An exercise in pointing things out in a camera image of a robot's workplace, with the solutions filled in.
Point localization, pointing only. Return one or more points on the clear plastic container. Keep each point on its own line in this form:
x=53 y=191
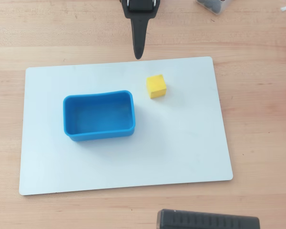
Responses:
x=214 y=6

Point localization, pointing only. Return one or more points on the blue rectangular bin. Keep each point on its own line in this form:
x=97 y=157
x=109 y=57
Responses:
x=99 y=119

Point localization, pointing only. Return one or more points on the white paper scrap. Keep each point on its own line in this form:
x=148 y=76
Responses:
x=285 y=7

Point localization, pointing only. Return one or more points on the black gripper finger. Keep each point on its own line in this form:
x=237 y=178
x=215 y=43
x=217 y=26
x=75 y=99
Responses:
x=139 y=38

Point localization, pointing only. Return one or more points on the black gripper body with motor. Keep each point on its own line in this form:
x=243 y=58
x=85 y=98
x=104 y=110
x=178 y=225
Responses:
x=138 y=14

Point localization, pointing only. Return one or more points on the black ribbed device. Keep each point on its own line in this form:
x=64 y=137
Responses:
x=207 y=220

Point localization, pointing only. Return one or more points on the yellow cube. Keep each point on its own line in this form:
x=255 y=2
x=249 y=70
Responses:
x=156 y=86

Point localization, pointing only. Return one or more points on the white rectangular board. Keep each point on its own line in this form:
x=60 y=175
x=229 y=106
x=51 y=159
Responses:
x=181 y=143

